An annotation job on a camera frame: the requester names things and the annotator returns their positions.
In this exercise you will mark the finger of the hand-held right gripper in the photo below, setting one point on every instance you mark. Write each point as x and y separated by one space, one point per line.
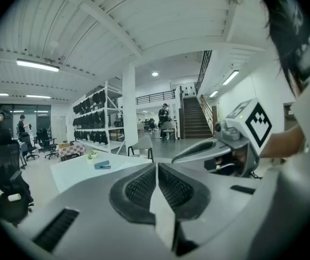
195 156
198 146

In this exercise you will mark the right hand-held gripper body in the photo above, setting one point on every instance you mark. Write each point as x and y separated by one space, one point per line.
257 123

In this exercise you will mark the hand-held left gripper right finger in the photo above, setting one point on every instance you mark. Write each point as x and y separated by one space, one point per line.
181 196

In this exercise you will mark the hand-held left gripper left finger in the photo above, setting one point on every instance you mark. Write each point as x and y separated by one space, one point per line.
133 196

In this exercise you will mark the teal case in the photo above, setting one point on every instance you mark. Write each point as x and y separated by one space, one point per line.
102 165

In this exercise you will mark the person's right forearm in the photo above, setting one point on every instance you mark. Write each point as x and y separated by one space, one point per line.
284 142

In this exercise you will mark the brown staircase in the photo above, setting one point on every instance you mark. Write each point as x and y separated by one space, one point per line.
196 118

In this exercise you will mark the grey shell chair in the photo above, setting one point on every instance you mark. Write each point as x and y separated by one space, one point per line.
142 145
168 127

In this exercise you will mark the long ceiling light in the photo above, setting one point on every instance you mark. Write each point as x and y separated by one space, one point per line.
37 65
230 77

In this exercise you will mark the variegated leafy potted plant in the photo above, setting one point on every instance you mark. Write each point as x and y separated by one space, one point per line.
95 153

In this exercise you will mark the spiky green potted plant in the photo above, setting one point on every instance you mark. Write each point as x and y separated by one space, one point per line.
90 158

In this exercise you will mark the pale floral tablecloth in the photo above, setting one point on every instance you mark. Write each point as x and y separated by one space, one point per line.
73 172

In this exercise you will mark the black mezzanine railing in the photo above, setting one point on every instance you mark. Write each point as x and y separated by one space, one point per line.
154 97

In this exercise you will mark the checkered tablecloth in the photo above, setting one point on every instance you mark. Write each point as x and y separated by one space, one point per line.
72 149

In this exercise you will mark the white square pillar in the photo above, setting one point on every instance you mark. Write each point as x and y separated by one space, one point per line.
130 107

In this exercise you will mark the round ceiling light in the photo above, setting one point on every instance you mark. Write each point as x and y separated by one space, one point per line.
154 74

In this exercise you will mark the white metal shelf rack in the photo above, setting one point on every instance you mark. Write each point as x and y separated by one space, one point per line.
106 112

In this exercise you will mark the group of black bags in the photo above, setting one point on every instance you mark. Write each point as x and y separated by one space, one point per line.
89 118

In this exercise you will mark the black mesh office chair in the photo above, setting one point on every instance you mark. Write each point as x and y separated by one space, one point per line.
7 166

